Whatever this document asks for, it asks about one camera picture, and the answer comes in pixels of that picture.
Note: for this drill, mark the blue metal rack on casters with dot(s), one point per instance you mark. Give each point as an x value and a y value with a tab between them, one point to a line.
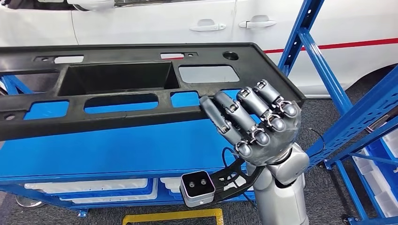
349	186

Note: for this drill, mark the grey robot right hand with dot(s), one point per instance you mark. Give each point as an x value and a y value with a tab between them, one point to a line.
273	139

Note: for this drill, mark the blue metal shelf rack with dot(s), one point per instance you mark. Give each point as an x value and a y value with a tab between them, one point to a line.
124	149

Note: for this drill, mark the black plastic panel part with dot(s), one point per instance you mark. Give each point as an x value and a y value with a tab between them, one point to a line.
124	119

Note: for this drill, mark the chrome stand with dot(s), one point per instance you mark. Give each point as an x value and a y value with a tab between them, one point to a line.
29	202

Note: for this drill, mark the black right camera bracket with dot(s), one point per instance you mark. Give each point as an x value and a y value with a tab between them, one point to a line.
231	193

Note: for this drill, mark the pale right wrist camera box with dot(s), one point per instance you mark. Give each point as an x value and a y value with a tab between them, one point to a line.
197	186

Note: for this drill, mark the white car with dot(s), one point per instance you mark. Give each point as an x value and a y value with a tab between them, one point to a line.
140	24

